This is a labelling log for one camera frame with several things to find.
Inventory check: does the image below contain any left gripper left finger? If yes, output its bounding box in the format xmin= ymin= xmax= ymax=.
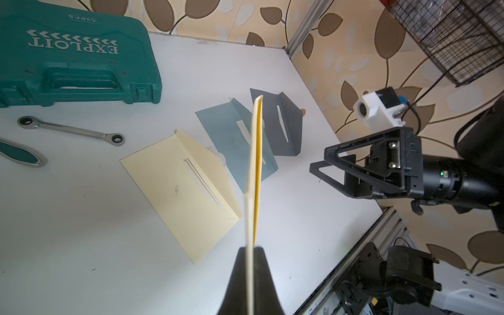
xmin=217 ymin=247 xmax=249 ymax=315

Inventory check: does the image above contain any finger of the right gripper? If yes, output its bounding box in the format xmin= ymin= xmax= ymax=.
xmin=324 ymin=127 xmax=423 ymax=197
xmin=309 ymin=155 xmax=374 ymax=199

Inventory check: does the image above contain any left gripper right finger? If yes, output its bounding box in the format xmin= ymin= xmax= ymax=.
xmin=253 ymin=247 xmax=284 ymax=315

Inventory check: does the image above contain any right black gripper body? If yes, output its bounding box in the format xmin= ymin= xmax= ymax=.
xmin=365 ymin=149 xmax=504 ymax=217

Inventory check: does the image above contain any yellow envelope red seal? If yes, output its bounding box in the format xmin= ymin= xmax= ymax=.
xmin=244 ymin=95 xmax=263 ymax=315

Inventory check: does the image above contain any dark grey envelope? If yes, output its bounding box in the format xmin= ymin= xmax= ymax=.
xmin=250 ymin=89 xmax=303 ymax=156

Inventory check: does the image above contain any yellow envelope green seal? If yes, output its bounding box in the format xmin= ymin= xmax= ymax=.
xmin=120 ymin=130 xmax=243 ymax=264

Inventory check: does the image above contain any light blue envelope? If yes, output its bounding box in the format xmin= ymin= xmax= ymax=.
xmin=195 ymin=97 xmax=280 ymax=194

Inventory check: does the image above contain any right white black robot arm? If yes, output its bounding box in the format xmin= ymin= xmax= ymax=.
xmin=310 ymin=98 xmax=503 ymax=314

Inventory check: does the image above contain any silver combination wrench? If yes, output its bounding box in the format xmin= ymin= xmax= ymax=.
xmin=17 ymin=116 xmax=125 ymax=146

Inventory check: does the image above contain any green tool case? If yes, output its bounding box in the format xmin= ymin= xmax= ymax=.
xmin=1 ymin=1 xmax=162 ymax=108

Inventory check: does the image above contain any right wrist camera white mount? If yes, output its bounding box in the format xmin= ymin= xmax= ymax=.
xmin=353 ymin=87 xmax=407 ymax=133

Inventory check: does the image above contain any black wire basket right wall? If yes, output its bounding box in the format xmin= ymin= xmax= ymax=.
xmin=383 ymin=0 xmax=503 ymax=87

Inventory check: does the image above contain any ratchet wrench green handle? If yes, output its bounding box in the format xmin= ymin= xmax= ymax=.
xmin=1 ymin=138 xmax=47 ymax=167

